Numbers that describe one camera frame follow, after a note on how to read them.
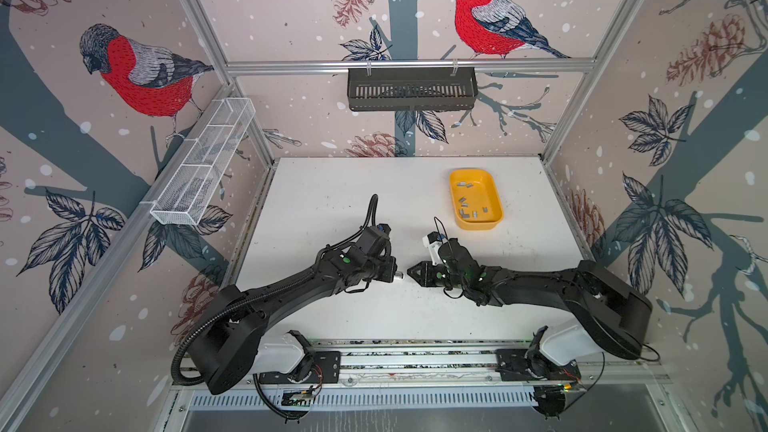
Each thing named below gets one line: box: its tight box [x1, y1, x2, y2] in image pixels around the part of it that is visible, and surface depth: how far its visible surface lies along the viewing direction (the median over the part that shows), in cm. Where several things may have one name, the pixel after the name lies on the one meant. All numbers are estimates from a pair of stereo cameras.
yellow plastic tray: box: [450, 168, 503, 230], surface depth 109 cm
